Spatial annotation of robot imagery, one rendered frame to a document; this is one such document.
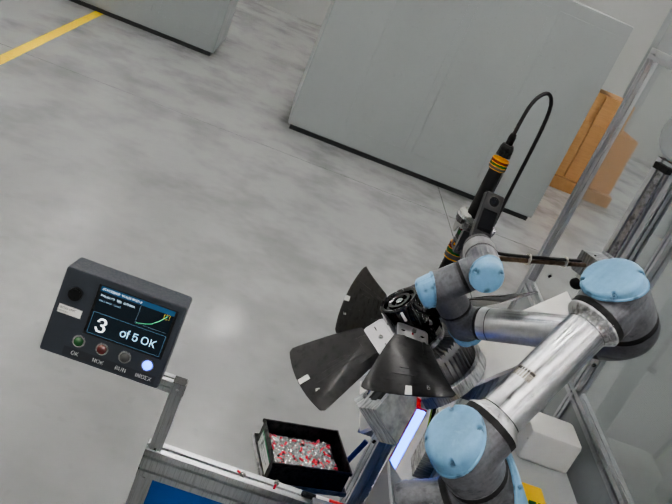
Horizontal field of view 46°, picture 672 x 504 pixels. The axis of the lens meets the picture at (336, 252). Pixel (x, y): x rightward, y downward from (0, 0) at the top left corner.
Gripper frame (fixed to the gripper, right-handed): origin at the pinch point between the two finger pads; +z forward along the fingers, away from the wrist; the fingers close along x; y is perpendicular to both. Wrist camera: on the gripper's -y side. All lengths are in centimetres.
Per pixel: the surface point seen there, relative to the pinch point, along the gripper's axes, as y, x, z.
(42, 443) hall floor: 156, -92, 45
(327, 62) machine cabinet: 85, -31, 553
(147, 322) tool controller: 35, -64, -44
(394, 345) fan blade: 37.8, -5.3, -11.0
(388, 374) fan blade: 40.0, -6.4, -22.2
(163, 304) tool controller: 31, -62, -43
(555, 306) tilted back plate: 23.0, 40.2, 17.9
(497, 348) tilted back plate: 38.0, 27.6, 9.2
